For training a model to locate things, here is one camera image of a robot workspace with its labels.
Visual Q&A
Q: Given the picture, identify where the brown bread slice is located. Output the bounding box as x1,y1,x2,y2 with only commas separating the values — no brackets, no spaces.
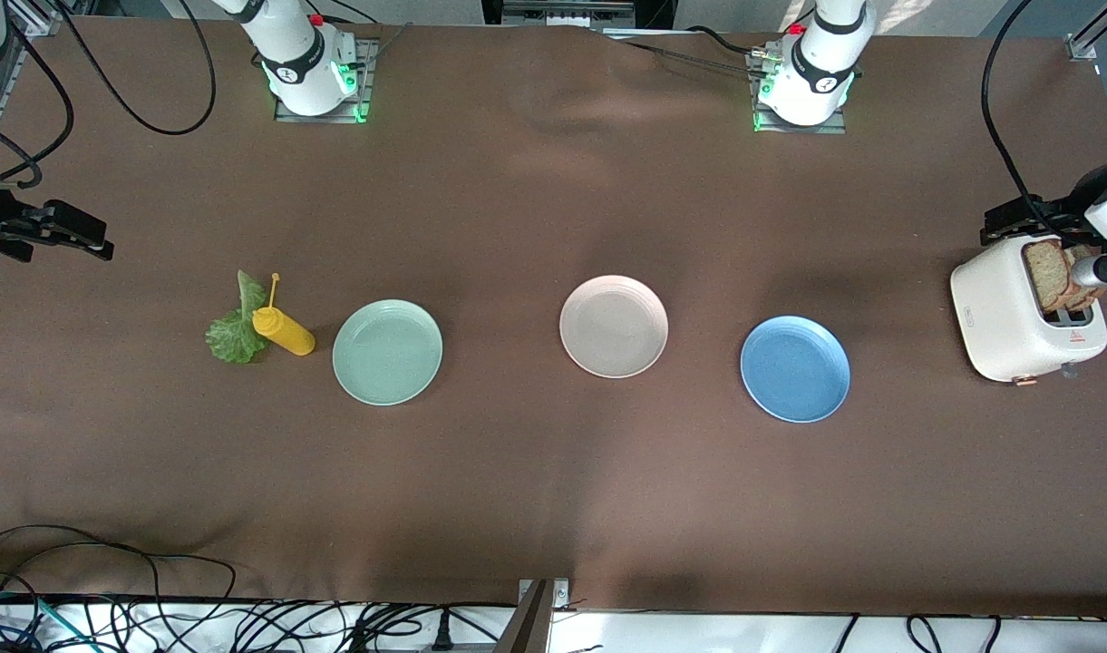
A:
1024,238,1075,316
1065,243,1107,311

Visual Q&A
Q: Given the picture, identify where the green lettuce leaf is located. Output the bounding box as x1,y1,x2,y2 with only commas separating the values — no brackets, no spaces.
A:
205,269,273,365

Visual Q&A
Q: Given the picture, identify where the yellow mustard squeeze bottle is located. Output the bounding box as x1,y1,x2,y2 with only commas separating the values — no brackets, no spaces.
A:
251,272,317,356

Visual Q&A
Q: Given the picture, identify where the blue plate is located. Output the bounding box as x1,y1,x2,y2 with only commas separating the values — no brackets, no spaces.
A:
740,315,851,424

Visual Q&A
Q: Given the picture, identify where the green plate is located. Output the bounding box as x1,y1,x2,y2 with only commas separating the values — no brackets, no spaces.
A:
332,299,444,406

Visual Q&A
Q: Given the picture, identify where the beige plate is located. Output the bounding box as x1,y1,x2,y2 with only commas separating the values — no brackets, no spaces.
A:
558,275,670,379

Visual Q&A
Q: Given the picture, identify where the white toaster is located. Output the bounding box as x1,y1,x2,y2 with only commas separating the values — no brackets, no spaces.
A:
949,232,1107,386

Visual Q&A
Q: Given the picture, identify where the black equipment stand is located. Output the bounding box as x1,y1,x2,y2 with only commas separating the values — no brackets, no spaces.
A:
481,0,676,30

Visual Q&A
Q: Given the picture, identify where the brown table cloth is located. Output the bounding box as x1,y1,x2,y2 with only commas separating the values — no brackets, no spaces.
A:
0,16,1107,618

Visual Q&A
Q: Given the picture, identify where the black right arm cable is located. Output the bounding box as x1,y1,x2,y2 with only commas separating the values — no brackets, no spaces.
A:
0,0,218,187

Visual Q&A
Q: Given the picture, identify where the aluminium frame profile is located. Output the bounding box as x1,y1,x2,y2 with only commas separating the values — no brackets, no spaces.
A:
5,0,64,37
1065,0,1107,63

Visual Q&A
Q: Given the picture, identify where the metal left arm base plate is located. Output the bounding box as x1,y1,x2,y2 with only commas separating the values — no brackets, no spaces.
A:
748,50,849,135

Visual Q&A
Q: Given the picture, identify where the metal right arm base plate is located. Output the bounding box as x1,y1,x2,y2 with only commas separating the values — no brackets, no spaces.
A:
275,38,377,123

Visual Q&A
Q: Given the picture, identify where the long black loose cable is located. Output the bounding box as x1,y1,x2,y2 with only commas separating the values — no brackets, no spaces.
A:
0,524,238,627

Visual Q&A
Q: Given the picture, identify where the black base power cable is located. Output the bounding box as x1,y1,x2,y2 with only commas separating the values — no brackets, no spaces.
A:
607,25,776,83

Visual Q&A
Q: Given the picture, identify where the teal cable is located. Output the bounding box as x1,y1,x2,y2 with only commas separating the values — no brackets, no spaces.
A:
0,590,78,653

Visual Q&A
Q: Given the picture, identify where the metal frame post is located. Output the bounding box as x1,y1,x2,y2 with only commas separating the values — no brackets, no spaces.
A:
494,578,572,653

